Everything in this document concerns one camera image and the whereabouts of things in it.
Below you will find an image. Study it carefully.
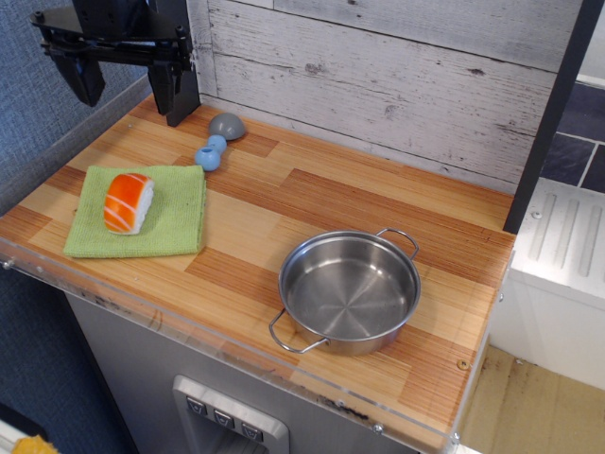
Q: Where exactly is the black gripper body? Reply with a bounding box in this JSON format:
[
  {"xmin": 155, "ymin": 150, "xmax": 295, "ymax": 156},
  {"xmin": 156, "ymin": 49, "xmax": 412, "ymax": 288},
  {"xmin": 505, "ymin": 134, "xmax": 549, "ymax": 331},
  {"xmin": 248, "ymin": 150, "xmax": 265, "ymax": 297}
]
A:
[{"xmin": 30, "ymin": 1, "xmax": 191, "ymax": 64}]

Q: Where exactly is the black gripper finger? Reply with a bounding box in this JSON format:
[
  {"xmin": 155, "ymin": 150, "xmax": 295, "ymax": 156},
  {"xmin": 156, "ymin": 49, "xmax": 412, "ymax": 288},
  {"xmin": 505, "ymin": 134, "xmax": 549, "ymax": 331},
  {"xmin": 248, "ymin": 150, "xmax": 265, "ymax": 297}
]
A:
[
  {"xmin": 54, "ymin": 54, "xmax": 105, "ymax": 107},
  {"xmin": 147, "ymin": 61, "xmax": 195, "ymax": 118}
]

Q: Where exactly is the stainless steel pot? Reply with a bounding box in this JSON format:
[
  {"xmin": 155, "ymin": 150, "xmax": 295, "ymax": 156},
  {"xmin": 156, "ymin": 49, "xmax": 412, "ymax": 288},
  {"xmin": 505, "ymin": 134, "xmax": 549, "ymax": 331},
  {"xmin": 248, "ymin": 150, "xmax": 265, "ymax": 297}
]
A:
[{"xmin": 277, "ymin": 229, "xmax": 422, "ymax": 356}]

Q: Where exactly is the yellow object bottom left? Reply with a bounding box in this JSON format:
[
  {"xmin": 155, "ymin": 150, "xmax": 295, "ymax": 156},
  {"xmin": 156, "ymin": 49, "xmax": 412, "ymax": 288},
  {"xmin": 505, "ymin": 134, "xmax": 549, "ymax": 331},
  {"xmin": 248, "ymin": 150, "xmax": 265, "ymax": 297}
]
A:
[{"xmin": 11, "ymin": 436, "xmax": 59, "ymax": 454}]

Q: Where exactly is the grey half-sphere toy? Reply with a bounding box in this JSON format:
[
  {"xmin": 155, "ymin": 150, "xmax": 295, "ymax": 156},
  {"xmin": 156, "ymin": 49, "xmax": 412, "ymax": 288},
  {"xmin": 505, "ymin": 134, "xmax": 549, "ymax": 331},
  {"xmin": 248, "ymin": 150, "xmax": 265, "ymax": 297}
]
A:
[{"xmin": 208, "ymin": 113, "xmax": 247, "ymax": 141}]

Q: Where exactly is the blue dumbbell toy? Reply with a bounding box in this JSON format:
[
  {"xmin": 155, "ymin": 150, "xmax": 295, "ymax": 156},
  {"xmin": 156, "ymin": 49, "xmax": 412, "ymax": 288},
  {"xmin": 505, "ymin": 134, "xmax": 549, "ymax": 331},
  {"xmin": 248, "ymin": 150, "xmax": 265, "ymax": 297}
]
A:
[{"xmin": 195, "ymin": 134, "xmax": 227, "ymax": 172}]

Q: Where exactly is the salmon sushi toy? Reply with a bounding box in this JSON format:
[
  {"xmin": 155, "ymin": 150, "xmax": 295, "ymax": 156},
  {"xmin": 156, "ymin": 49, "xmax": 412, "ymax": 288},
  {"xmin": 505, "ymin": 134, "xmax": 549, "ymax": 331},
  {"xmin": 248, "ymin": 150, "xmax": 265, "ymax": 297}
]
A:
[{"xmin": 103, "ymin": 173, "xmax": 155, "ymax": 235}]

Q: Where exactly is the green cloth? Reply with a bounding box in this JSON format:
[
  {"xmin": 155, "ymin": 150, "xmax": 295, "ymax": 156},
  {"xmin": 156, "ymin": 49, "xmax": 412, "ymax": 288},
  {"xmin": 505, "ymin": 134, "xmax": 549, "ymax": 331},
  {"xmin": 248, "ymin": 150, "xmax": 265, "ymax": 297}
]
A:
[{"xmin": 63, "ymin": 165, "xmax": 205, "ymax": 258}]

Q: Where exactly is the clear acrylic edge guard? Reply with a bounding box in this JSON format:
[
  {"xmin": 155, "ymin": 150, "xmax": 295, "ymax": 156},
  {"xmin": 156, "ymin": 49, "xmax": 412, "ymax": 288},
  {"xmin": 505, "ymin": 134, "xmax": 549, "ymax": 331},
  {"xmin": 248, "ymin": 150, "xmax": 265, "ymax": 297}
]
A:
[{"xmin": 1, "ymin": 240, "xmax": 495, "ymax": 453}]

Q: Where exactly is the grey toy fridge cabinet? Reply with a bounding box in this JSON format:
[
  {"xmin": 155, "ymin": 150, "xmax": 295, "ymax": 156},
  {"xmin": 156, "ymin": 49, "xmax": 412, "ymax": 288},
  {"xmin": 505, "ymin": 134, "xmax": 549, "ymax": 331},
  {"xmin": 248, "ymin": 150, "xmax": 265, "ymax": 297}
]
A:
[{"xmin": 68, "ymin": 294, "xmax": 457, "ymax": 453}]

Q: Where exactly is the silver dispenser panel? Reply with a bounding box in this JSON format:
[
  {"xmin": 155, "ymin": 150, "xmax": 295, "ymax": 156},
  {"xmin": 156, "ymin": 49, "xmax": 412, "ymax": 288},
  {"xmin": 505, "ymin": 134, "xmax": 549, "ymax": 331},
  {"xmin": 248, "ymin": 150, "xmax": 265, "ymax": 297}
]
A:
[{"xmin": 172, "ymin": 375, "xmax": 290, "ymax": 453}]

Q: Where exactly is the black left post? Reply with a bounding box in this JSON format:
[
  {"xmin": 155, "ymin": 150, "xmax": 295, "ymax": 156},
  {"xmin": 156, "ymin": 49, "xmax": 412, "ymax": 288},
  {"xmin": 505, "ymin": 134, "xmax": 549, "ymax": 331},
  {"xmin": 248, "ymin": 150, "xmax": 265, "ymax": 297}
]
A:
[{"xmin": 156, "ymin": 0, "xmax": 200, "ymax": 128}]

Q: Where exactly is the black post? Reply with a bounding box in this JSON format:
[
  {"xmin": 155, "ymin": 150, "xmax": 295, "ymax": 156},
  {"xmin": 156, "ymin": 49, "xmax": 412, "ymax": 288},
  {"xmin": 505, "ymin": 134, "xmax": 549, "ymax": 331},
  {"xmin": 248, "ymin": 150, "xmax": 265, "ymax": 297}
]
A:
[
  {"xmin": 503, "ymin": 0, "xmax": 604, "ymax": 235},
  {"xmin": 156, "ymin": 0, "xmax": 200, "ymax": 128}
]

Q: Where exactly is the black right post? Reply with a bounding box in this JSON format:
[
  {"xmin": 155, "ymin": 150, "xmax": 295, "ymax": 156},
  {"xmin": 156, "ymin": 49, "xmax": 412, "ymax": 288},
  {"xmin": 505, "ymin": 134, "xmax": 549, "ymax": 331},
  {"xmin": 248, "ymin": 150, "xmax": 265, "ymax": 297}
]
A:
[{"xmin": 503, "ymin": 0, "xmax": 604, "ymax": 235}]

